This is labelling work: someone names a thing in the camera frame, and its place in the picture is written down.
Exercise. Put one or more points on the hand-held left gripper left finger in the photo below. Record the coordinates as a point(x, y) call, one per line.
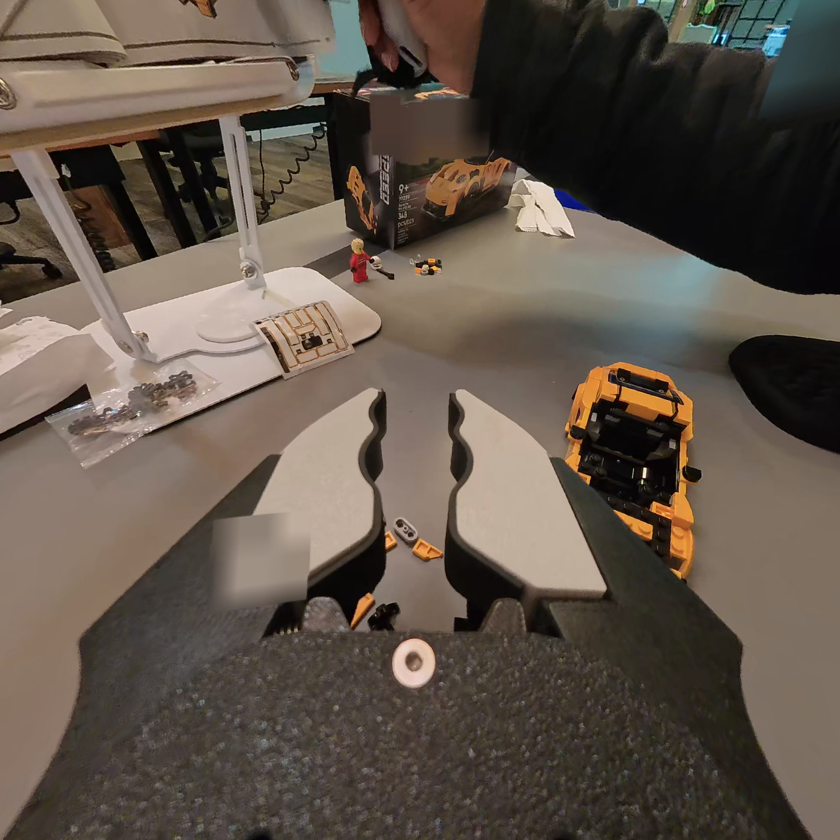
point(328, 479)

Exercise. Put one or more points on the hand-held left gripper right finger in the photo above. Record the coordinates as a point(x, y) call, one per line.
point(518, 518)

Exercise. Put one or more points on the orange lego car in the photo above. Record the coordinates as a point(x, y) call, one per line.
point(590, 394)

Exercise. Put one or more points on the person's right forearm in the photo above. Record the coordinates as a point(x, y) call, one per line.
point(623, 131)

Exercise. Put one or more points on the pile of loose lego pieces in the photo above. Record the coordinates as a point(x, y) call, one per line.
point(407, 531)

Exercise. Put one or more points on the lego set box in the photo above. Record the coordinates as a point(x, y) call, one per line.
point(394, 197)

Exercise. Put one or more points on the red lego minifigure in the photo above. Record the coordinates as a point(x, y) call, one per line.
point(359, 266)

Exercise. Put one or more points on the small orange black lego assembly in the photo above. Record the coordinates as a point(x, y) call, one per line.
point(426, 267)

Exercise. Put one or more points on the person's right hand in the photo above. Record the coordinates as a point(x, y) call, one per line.
point(456, 39)

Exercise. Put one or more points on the sticker sheet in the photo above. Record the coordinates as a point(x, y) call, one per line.
point(302, 338)

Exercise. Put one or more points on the open instruction booklet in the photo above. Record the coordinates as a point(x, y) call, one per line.
point(197, 26)

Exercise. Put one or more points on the clear bag of grey parts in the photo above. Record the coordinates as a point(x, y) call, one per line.
point(131, 407)

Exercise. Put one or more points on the white crumpled cloth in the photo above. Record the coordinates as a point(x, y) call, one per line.
point(541, 210)

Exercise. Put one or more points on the white book stand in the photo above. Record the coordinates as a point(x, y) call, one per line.
point(131, 85)

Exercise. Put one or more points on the black mesh fabric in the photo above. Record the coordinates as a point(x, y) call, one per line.
point(794, 394)

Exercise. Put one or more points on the white paper bag pile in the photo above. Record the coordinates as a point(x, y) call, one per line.
point(39, 367)

